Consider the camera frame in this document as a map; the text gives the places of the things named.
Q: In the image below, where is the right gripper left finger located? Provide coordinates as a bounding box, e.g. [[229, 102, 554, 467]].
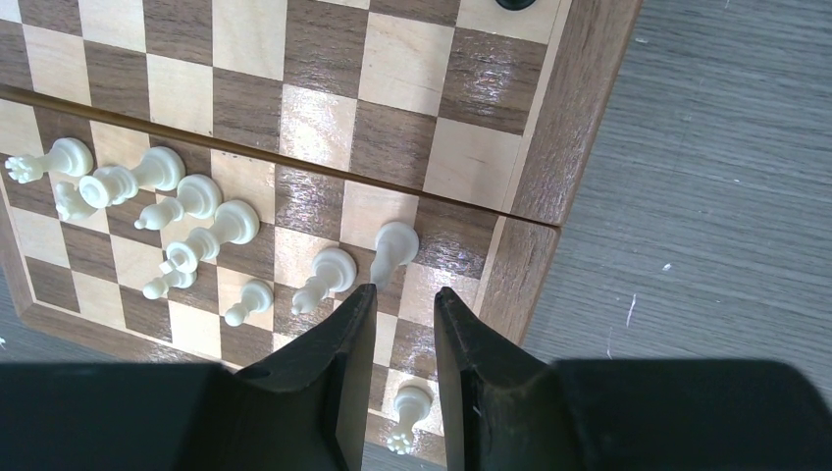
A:
[[214, 284, 378, 470]]

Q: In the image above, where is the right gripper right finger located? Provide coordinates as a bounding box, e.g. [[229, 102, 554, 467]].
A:
[[434, 287, 579, 470]]

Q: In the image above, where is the white chess piece corner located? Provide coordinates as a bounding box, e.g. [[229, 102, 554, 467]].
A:
[[387, 386, 433, 455]]

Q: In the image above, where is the wooden chess board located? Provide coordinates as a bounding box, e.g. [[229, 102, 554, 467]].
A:
[[1, 1, 641, 446]]

